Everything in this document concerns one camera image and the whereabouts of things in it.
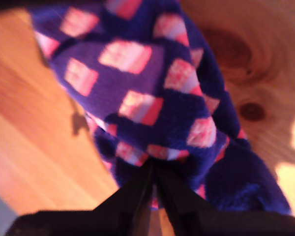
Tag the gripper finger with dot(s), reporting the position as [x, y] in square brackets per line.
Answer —
[130, 194]
[182, 199]

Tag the purple patterned sock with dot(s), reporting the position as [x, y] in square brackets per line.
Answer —
[137, 118]

